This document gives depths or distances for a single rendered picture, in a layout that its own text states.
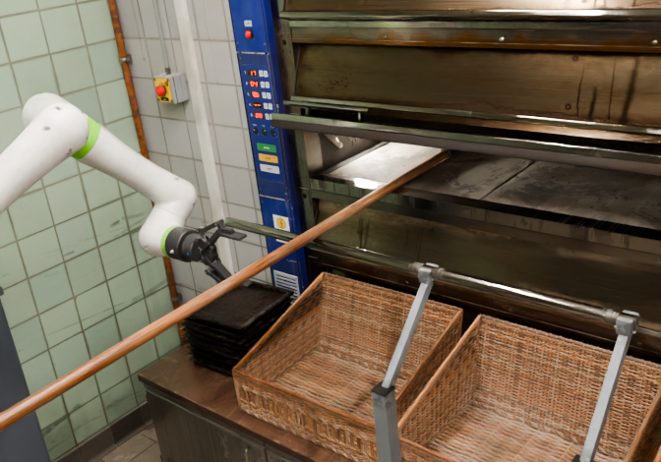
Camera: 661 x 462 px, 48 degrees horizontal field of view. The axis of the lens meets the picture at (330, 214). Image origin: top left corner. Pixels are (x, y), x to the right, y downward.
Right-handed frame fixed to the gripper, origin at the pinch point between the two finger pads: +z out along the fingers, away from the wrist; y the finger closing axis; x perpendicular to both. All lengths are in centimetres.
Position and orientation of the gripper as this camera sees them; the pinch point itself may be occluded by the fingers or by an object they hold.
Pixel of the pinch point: (244, 260)
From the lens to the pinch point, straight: 194.4
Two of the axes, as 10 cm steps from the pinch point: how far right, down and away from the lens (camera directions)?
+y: 1.1, 9.2, 3.8
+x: -6.2, 3.6, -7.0
